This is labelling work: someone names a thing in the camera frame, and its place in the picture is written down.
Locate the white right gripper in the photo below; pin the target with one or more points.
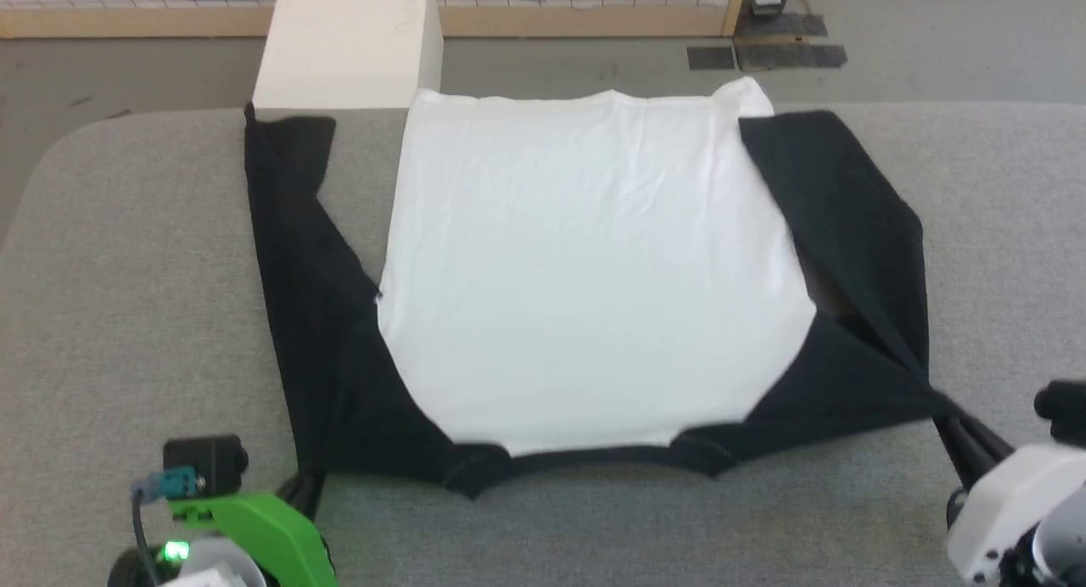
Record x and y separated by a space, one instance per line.
1001 502

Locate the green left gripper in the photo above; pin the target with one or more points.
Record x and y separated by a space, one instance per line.
271 536

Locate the white and black shirt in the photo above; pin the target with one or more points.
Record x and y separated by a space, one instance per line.
594 273

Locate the grey fabric cushion surface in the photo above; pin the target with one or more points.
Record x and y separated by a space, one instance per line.
127 315

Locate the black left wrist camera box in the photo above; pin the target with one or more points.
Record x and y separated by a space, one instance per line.
208 464

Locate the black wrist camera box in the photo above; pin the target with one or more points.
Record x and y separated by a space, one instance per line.
208 464
1065 413

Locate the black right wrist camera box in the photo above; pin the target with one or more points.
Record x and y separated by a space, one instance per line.
1065 413

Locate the white box pedestal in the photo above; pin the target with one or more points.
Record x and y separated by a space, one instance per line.
348 44

